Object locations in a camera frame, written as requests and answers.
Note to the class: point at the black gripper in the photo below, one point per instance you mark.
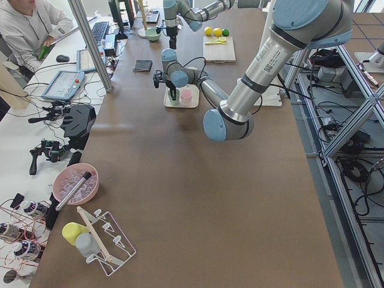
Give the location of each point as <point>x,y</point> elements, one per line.
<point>170,85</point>
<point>172,32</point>

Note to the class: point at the green plastic cup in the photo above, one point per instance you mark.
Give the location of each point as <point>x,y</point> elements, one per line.
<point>173,96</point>

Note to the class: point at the pink plastic cup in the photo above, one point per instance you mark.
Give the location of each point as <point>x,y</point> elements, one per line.
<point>186,97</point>

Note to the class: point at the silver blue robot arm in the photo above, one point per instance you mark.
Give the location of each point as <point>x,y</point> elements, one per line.
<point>194,18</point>
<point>295,25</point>

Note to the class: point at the cream plastic tray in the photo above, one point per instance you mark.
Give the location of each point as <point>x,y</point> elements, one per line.
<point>194,102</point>

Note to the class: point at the green ceramic bowl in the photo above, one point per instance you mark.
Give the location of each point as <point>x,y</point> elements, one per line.
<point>152,34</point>

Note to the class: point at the wooden mug tree stand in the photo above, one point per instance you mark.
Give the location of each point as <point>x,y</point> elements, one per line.
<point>141,31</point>

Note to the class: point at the yellow lemon left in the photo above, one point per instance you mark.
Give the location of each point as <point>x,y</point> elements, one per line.
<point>208,31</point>

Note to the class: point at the yellow lemon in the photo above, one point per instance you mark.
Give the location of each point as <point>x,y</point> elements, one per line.
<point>217,32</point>
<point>208,31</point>

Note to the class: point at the dark grey folded cloth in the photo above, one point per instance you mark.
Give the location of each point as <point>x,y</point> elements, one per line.
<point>142,65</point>

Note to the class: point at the yellow plastic knife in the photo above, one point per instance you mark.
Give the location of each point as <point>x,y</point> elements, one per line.
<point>214,43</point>

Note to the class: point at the yellow lemon middle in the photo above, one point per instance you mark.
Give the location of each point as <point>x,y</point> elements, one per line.
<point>217,32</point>

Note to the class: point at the lemon slice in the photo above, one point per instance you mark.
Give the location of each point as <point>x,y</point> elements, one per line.
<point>221,39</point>

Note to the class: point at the wooden cutting board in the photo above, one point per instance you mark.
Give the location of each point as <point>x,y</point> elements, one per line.
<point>219,53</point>

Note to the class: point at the green lime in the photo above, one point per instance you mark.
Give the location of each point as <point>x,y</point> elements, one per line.
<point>225,32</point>

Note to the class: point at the black monitor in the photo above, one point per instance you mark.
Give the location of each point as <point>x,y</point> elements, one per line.
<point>116,15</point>

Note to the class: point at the black keyboard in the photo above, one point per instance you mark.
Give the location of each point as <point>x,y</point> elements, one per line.
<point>99,31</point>

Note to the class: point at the blue teach pendant rear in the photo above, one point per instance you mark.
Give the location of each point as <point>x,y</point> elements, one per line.
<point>84,61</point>

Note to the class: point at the blue teach pendant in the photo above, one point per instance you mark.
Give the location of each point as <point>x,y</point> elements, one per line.
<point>84,61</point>
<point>64,85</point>

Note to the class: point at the black headset device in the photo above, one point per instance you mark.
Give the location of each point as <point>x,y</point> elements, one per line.
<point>77,124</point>

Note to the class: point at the blue teach pendant front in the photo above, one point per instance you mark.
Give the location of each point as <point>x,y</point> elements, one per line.
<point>64,85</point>

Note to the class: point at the black computer mouse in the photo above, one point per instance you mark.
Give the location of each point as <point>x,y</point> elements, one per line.
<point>62,58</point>

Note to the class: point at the handheld gripper upper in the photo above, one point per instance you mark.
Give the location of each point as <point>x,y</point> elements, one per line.
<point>57,110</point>

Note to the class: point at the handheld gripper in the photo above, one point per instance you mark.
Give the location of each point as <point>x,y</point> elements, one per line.
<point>57,110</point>
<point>51,149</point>

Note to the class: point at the metal tube black cap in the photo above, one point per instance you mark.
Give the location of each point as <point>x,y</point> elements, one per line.
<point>73,191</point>

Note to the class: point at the handheld gripper lower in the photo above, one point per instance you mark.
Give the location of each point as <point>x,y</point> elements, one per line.
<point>51,149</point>

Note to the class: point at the pink bowl with ice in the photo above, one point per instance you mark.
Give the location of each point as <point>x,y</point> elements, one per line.
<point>69,177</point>

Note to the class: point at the seated person grey hoodie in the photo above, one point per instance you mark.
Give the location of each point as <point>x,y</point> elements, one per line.
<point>27,26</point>

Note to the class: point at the yellow cup on rack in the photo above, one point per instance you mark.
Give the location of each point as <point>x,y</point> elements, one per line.
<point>72,230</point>

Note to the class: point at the grey cup on rack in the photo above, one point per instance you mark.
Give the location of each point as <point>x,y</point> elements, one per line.
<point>87,245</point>

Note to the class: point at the wooden stick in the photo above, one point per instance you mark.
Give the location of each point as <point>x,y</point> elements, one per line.
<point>89,220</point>

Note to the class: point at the aluminium frame post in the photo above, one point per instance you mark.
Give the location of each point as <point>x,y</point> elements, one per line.
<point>83,24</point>

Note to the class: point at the white wire cup rack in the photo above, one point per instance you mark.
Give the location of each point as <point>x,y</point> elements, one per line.
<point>114,239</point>

